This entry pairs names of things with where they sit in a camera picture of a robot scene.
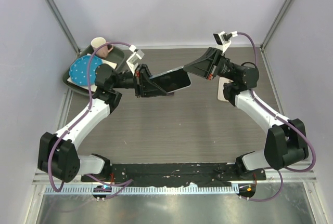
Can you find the pink mug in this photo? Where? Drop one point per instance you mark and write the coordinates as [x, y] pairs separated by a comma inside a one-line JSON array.
[[100, 48]]

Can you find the aluminium frame rail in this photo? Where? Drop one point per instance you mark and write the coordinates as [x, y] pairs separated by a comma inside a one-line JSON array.
[[41, 178]]

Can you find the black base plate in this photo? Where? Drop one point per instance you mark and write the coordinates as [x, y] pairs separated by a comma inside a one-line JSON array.
[[174, 175]]

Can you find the dark green tray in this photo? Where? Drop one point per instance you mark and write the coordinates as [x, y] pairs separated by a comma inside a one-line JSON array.
[[116, 56]]

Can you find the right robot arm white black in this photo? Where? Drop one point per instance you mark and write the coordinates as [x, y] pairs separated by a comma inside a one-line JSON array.
[[285, 142]]

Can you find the clear phone case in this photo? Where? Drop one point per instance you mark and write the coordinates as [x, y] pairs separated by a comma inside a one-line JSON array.
[[169, 72]]

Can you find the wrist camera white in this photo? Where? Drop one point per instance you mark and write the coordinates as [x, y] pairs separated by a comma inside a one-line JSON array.
[[134, 58], [223, 40]]

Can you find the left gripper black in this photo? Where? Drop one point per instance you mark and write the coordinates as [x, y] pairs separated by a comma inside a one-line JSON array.
[[144, 87]]

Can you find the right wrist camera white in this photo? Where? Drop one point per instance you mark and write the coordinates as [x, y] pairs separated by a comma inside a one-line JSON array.
[[223, 40]]

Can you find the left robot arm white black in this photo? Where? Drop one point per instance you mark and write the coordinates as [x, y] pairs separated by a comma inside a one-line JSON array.
[[58, 152]]

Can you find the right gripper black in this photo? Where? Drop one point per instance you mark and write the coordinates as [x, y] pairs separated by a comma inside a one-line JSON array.
[[208, 66]]

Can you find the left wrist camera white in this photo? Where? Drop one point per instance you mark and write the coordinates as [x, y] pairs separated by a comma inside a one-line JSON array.
[[134, 58]]

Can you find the blue dotted plate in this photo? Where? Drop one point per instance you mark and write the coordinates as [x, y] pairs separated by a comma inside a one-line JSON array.
[[78, 70]]

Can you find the slotted cable duct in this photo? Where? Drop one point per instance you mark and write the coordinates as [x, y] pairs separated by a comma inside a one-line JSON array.
[[191, 189]]

